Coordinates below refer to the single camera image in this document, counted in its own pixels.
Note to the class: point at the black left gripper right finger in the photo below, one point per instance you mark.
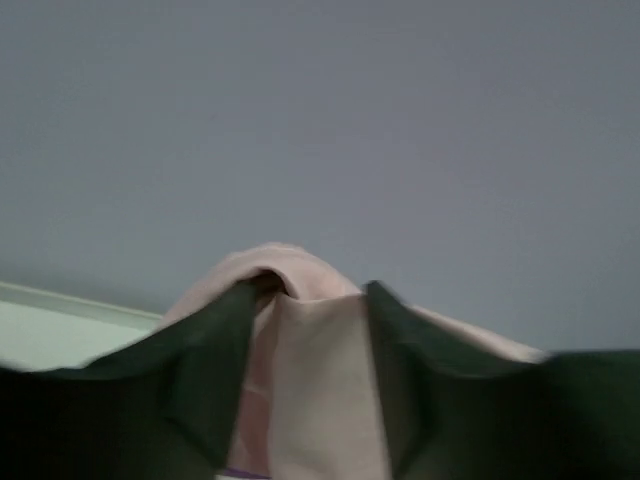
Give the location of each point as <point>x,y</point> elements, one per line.
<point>454,410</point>

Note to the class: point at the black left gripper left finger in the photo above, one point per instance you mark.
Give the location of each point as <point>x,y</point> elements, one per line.
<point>164,407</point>

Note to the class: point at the pink cloth placemat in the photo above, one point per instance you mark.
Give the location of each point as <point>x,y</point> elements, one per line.
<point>309,405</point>

